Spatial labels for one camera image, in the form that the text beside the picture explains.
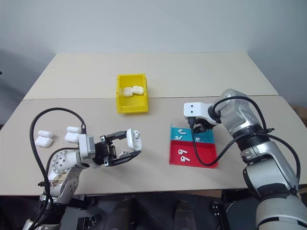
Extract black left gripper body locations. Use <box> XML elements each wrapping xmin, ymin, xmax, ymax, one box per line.
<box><xmin>94</xmin><ymin>135</ymin><xmax>118</xmax><ymax>168</ymax></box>

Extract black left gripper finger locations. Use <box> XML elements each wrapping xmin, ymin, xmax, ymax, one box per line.
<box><xmin>106</xmin><ymin>130</ymin><xmax>128</xmax><ymax>142</ymax></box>
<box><xmin>112</xmin><ymin>150</ymin><xmax>142</xmax><ymax>167</ymax></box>

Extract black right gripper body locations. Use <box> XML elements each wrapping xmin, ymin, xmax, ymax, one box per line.
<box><xmin>191</xmin><ymin>117</ymin><xmax>217</xmax><ymax>135</ymax></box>

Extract yellow plastic bin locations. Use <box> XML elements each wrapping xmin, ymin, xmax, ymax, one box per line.
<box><xmin>116</xmin><ymin>73</ymin><xmax>150</xmax><ymax>115</ymax></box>

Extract blue plastic tray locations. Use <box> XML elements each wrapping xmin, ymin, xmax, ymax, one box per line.
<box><xmin>169</xmin><ymin>122</ymin><xmax>216</xmax><ymax>145</ymax></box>

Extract red plastic tray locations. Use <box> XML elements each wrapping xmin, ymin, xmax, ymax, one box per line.
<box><xmin>168</xmin><ymin>140</ymin><xmax>220</xmax><ymax>169</ymax></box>

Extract dark rounded shape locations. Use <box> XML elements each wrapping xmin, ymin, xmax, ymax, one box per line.
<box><xmin>103</xmin><ymin>197</ymin><xmax>133</xmax><ymax>230</ymax></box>
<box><xmin>173</xmin><ymin>200</ymin><xmax>190</xmax><ymax>230</ymax></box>

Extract black base panel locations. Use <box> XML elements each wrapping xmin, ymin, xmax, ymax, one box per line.
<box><xmin>59</xmin><ymin>194</ymin><xmax>101</xmax><ymax>230</ymax></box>
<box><xmin>225</xmin><ymin>201</ymin><xmax>259</xmax><ymax>230</ymax></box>

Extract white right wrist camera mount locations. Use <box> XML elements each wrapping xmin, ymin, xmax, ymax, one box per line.
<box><xmin>183</xmin><ymin>102</ymin><xmax>214</xmax><ymax>121</ymax></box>

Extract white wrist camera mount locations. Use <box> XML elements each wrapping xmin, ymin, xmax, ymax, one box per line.
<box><xmin>77</xmin><ymin>133</ymin><xmax>97</xmax><ymax>166</ymax></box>
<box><xmin>183</xmin><ymin>102</ymin><xmax>214</xmax><ymax>121</ymax></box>

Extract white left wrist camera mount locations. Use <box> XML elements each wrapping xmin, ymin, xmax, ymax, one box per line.
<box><xmin>77</xmin><ymin>133</ymin><xmax>97</xmax><ymax>166</ymax></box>

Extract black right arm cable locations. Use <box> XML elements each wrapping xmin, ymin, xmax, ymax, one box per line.
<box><xmin>188</xmin><ymin>95</ymin><xmax>300</xmax><ymax>195</ymax></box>

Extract black metal clamp bracket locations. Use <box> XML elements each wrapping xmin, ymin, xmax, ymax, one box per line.
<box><xmin>212</xmin><ymin>201</ymin><xmax>222</xmax><ymax>227</ymax></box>

